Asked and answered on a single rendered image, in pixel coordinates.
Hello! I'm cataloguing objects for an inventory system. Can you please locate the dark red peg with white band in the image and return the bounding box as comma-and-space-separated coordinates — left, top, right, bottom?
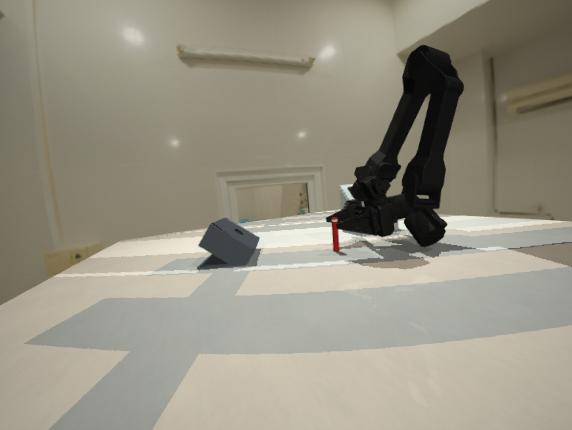
332, 217, 340, 252

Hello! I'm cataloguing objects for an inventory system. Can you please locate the grey sloped panel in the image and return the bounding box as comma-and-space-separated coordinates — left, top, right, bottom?
197, 217, 260, 270

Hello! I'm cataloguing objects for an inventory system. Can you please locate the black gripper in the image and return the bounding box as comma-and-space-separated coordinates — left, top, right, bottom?
326, 196, 401, 238

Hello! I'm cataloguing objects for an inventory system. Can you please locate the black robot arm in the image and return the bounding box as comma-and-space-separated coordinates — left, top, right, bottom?
347, 45, 464, 247

